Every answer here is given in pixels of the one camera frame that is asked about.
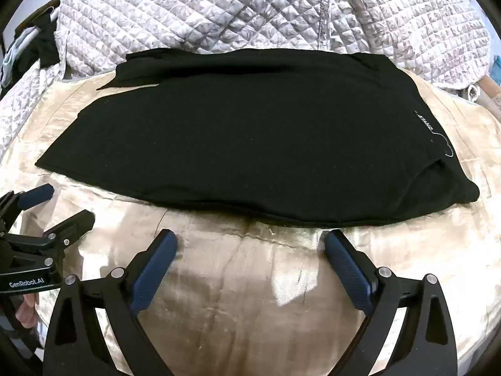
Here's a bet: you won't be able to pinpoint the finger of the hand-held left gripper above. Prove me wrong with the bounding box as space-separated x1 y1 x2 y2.
0 209 96 268
0 185 55 228

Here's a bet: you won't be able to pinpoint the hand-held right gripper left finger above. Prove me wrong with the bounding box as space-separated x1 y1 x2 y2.
43 229 178 376

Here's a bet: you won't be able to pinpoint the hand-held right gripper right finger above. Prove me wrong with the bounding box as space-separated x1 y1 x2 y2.
321 229 458 376

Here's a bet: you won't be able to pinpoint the black pants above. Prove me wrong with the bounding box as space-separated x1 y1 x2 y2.
34 47 481 228

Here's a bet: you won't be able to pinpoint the person's left hand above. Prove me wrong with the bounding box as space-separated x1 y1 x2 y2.
15 294 40 327

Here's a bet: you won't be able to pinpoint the golden satin bed sheet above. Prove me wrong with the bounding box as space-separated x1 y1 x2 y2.
0 68 501 376

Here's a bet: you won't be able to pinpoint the light blue cloth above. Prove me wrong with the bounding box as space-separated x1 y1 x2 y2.
0 33 25 89

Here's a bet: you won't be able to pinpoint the black garment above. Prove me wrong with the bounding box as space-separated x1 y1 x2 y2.
16 10 60 69

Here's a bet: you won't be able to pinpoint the floral quilted blanket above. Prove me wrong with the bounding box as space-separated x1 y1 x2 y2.
0 0 494 159

